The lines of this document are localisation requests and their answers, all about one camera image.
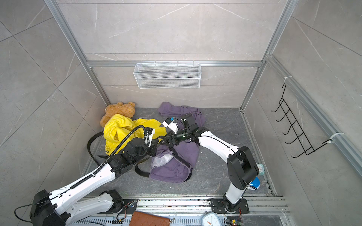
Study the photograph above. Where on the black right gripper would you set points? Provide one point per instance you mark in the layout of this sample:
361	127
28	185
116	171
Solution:
172	138

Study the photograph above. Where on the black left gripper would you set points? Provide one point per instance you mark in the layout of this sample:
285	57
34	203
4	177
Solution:
153	147

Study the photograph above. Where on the purple jacket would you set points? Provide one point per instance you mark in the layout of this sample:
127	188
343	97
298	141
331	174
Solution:
167	109

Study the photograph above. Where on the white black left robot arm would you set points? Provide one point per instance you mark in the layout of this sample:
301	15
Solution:
67	205

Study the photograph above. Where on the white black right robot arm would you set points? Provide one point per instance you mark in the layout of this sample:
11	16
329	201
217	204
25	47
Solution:
241	165

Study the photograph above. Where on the brown teddy bear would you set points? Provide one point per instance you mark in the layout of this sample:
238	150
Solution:
127	110

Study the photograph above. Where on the brown leather wallet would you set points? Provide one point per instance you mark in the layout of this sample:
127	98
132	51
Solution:
144	219

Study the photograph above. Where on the white clock at bottom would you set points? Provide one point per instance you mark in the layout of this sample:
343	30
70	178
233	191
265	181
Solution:
211	219

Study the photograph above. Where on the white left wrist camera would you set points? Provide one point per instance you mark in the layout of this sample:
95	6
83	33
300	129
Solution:
148	135

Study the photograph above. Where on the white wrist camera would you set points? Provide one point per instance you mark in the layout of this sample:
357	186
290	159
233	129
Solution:
148	135
171	124

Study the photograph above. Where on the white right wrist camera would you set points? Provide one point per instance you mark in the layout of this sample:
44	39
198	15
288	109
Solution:
171	124

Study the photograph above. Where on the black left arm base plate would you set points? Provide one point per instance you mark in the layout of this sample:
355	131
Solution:
129	206

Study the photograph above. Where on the white wire mesh basket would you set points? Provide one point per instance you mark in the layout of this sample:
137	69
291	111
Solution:
168	75

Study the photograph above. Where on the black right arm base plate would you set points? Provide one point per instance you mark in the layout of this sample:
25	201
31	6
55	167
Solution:
222	206

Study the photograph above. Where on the black wire hook rack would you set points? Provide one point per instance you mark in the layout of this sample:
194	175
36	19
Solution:
296	128

